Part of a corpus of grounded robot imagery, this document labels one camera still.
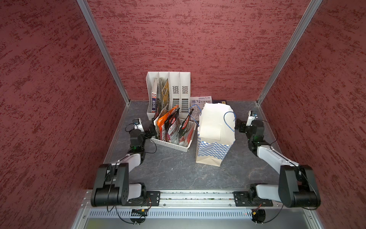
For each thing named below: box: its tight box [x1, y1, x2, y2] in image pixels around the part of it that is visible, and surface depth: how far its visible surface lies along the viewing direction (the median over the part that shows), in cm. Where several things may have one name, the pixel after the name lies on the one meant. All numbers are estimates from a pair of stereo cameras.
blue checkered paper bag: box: [195, 102, 236, 167], surface depth 81 cm
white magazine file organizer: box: [145, 71, 192, 121], surface depth 106 cm
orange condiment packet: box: [156, 106, 179, 141], surface depth 80 cm
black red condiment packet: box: [164, 107, 181, 144], surface depth 85 cm
